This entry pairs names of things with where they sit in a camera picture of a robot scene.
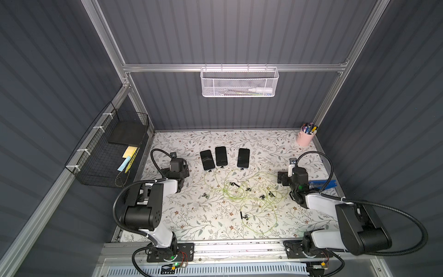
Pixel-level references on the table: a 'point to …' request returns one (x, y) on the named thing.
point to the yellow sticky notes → (129, 151)
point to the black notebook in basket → (128, 133)
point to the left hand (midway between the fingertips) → (176, 168)
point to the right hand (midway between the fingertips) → (292, 171)
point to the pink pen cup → (305, 137)
